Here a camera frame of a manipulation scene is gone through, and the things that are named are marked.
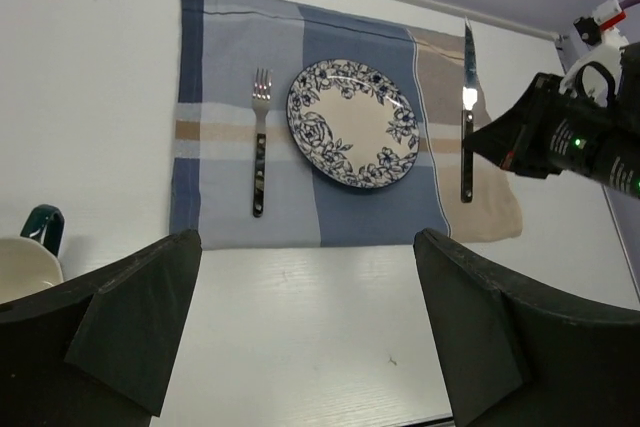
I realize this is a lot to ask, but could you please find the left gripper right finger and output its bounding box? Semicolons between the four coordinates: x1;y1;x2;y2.
414;229;639;426

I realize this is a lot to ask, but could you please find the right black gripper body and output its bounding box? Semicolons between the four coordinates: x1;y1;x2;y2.
534;43;639;198

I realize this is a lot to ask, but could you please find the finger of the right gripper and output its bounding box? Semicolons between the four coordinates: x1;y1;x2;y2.
462;91;560;178

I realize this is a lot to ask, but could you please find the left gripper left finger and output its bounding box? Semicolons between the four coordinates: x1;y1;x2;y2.
1;230;202;426

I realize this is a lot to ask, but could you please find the silver knife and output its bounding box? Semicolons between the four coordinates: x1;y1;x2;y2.
460;19;479;203

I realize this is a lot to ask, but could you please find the dark green mug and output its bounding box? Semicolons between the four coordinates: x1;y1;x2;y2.
1;204;65;304

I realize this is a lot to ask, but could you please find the blue floral plate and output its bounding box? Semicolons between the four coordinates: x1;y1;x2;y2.
286;59;420;189

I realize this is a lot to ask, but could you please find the silver fork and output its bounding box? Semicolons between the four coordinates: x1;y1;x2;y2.
252;68;272;218

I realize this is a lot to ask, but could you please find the blue beige striped placemat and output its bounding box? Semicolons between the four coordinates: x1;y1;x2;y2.
169;0;523;250

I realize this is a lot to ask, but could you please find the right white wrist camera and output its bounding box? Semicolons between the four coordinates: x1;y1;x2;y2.
555;0;629;100

